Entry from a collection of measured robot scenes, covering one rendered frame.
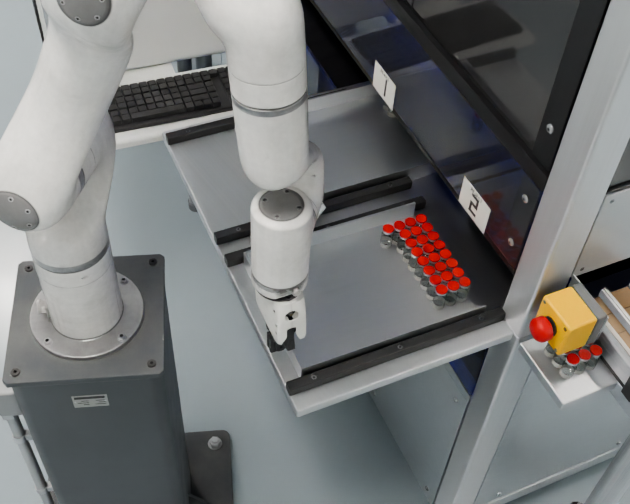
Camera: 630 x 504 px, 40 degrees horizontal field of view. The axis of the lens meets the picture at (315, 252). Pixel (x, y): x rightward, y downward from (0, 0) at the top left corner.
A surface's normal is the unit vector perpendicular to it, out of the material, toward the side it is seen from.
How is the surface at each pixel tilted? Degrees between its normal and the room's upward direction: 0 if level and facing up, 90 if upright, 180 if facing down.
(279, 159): 88
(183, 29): 90
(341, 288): 0
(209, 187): 0
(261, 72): 88
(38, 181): 67
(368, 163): 0
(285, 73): 88
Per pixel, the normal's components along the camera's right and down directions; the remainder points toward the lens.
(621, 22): -0.91, 0.28
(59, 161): 0.22, 0.55
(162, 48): 0.34, 0.72
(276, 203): 0.05, -0.65
